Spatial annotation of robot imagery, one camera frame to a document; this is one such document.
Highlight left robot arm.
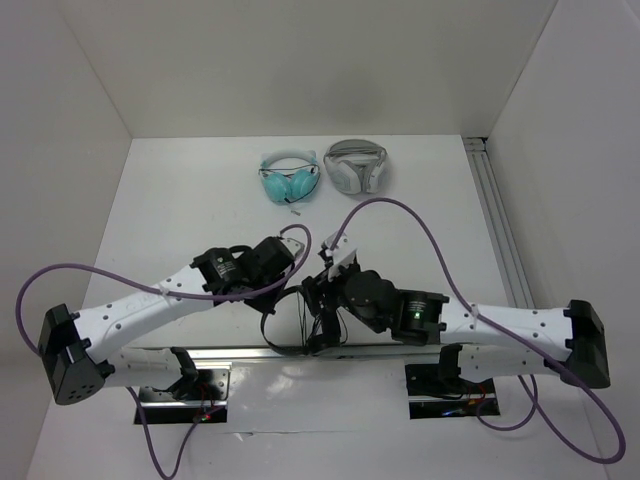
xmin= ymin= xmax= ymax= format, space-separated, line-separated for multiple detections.
xmin=38 ymin=236 xmax=304 ymax=405

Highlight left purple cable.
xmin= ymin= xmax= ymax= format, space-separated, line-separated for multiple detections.
xmin=14 ymin=223 xmax=314 ymax=356

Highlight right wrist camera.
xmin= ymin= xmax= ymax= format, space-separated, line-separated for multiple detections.
xmin=319 ymin=232 xmax=357 ymax=281

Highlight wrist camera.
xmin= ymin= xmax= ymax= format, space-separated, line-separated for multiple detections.
xmin=276 ymin=237 xmax=306 ymax=268
xmin=319 ymin=232 xmax=357 ymax=281

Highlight teal cat-ear headphones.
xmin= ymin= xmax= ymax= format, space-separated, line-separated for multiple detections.
xmin=258 ymin=149 xmax=321 ymax=215

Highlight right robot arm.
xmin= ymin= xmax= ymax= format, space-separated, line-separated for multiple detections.
xmin=301 ymin=262 xmax=611 ymax=392

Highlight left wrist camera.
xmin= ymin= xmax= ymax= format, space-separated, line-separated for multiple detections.
xmin=276 ymin=237 xmax=306 ymax=268

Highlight aluminium rail front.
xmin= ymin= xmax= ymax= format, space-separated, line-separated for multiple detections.
xmin=112 ymin=341 xmax=506 ymax=371

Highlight aluminium rail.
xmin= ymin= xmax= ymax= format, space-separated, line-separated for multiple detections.
xmin=112 ymin=341 xmax=506 ymax=371
xmin=462 ymin=137 xmax=535 ymax=309

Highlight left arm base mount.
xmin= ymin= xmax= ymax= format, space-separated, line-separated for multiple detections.
xmin=138 ymin=363 xmax=231 ymax=425

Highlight black wired headphones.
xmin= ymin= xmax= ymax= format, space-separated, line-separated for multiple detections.
xmin=259 ymin=285 xmax=350 ymax=358

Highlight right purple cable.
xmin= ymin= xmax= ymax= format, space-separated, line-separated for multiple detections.
xmin=329 ymin=197 xmax=627 ymax=465

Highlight white grey gaming headset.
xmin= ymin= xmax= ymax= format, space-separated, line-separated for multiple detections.
xmin=323 ymin=139 xmax=388 ymax=195

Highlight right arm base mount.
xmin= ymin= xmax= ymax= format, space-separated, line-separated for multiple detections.
xmin=404 ymin=364 xmax=500 ymax=420

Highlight purple cable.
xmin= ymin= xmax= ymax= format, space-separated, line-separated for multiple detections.
xmin=329 ymin=197 xmax=627 ymax=465
xmin=14 ymin=223 xmax=314 ymax=356

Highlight aluminium rail right side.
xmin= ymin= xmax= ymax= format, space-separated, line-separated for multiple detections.
xmin=462 ymin=137 xmax=535 ymax=309

